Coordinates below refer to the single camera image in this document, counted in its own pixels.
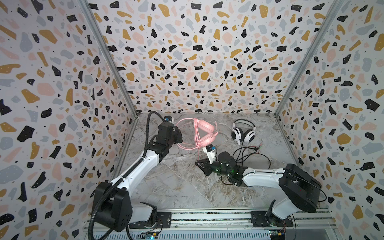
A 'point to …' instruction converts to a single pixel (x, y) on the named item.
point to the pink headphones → (208, 130)
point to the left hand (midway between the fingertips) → (180, 129)
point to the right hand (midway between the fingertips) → (194, 162)
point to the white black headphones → (243, 130)
